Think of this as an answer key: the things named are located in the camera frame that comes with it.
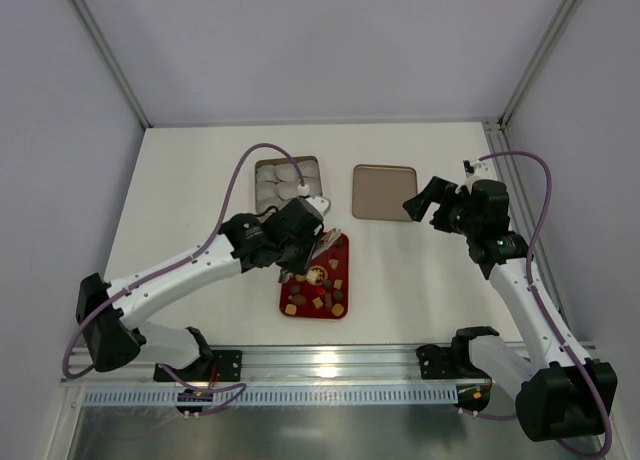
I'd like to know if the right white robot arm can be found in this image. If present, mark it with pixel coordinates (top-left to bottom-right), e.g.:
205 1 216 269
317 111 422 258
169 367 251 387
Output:
403 177 617 442

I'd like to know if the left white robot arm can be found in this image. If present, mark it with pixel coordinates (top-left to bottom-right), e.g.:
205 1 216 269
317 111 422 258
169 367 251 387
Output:
76 196 331 381

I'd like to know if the brown leaf oval chocolate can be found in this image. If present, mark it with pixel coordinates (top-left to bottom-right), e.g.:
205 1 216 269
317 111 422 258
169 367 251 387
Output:
292 294 307 304

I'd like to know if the gold tin box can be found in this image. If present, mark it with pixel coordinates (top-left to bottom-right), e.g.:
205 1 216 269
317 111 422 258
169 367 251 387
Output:
254 156 323 213

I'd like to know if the gold tin lid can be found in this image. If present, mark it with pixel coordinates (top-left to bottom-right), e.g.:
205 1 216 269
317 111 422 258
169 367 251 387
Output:
351 164 418 222

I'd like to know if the red rectangular tray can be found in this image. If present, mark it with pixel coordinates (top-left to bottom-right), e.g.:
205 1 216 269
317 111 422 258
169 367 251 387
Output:
279 233 350 321

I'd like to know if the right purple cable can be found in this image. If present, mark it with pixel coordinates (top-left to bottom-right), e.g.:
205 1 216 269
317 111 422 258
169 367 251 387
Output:
457 150 614 455

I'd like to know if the aluminium right side rail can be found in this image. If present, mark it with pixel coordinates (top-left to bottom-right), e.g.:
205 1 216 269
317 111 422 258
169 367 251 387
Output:
482 119 564 317

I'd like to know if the aluminium rail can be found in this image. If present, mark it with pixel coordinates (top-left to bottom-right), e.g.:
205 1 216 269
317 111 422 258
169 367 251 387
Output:
69 344 421 383
482 119 564 317

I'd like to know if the aluminium front rail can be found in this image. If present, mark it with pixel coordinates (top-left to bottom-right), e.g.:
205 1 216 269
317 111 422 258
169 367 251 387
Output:
69 344 421 383

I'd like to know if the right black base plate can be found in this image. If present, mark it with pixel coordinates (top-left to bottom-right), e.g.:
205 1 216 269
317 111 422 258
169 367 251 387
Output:
416 344 487 380

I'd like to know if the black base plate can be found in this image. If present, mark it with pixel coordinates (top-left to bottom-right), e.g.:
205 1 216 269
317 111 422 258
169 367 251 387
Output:
176 349 243 383
416 344 487 380

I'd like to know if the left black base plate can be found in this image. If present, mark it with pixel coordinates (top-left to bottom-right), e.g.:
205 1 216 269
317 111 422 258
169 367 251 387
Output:
176 349 243 383

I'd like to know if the slotted cable duct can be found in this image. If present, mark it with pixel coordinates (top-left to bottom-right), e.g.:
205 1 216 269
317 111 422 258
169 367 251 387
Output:
83 384 458 407

